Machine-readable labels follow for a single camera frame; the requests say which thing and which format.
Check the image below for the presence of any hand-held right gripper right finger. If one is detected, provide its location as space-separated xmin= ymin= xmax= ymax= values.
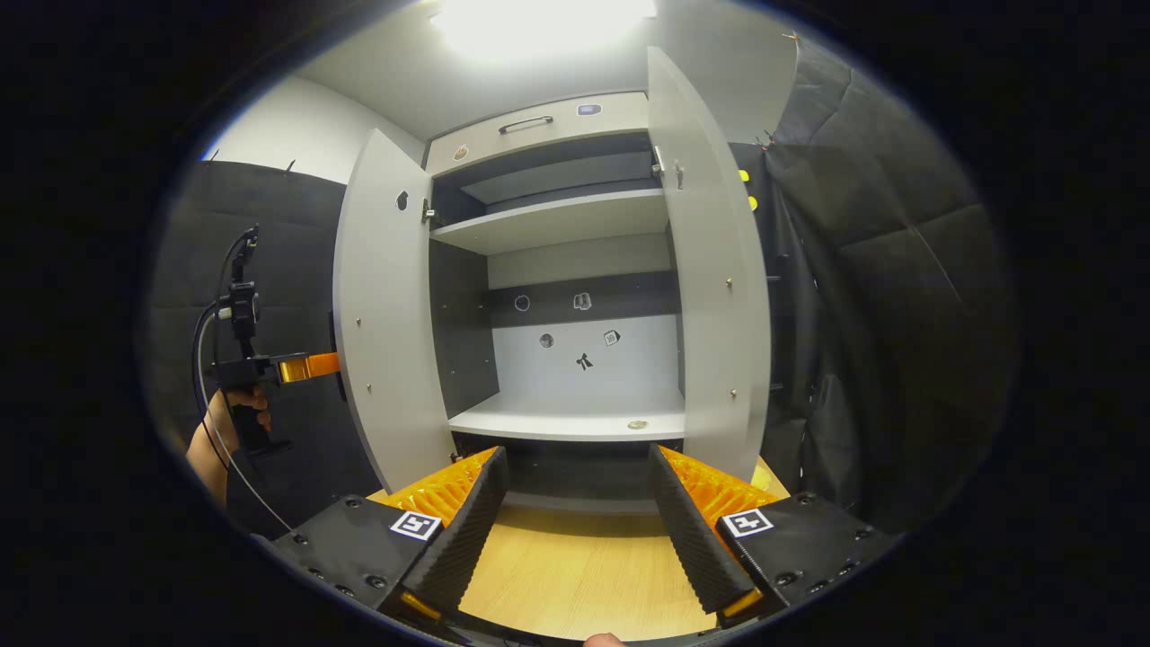
xmin=647 ymin=443 xmax=899 ymax=630

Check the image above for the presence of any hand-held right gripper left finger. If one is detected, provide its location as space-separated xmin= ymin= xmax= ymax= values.
xmin=270 ymin=446 xmax=511 ymax=621

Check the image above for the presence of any grey cabinet door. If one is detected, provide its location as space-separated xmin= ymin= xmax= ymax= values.
xmin=332 ymin=129 xmax=459 ymax=493
xmin=647 ymin=47 xmax=774 ymax=486

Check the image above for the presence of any grey double-door shoe cabinet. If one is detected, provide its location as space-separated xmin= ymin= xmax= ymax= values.
xmin=422 ymin=90 xmax=688 ymax=518

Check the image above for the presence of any white cabinet shelf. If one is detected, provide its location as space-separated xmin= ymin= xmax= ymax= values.
xmin=447 ymin=388 xmax=686 ymax=443
xmin=429 ymin=188 xmax=670 ymax=257

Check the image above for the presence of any grey cabinet drawer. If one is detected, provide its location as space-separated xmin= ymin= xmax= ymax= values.
xmin=425 ymin=91 xmax=650 ymax=178

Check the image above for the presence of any black backdrop cloth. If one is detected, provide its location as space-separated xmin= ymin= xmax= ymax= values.
xmin=148 ymin=36 xmax=1021 ymax=540

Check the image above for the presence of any ceiling light panel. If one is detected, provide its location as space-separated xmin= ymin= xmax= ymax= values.
xmin=429 ymin=0 xmax=659 ymax=59

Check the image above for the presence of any thin gripper cable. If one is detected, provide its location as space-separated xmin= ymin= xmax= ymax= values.
xmin=190 ymin=306 xmax=296 ymax=536

